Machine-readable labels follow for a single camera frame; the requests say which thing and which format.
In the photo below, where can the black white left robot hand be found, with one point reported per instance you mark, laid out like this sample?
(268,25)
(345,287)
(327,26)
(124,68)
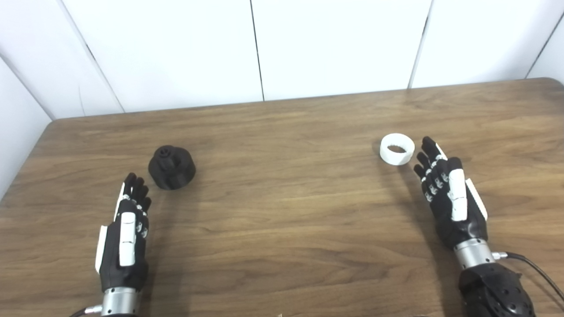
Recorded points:
(112,251)

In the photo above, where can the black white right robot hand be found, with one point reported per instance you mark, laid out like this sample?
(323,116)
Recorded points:
(469,224)

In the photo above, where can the round black plastic part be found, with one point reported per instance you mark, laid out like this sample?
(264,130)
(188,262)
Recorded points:
(176,174)

